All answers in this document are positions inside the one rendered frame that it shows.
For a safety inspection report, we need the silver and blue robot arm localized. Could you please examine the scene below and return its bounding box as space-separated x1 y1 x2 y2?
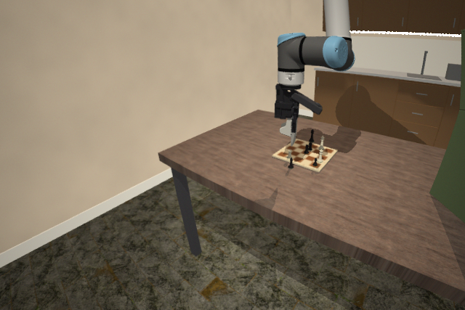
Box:
277 0 355 115

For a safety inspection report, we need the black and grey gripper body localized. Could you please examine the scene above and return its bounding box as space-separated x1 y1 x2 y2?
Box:
275 83 301 119

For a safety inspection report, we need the brown and cream chessboard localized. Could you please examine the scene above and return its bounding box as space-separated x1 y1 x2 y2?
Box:
272 139 338 172

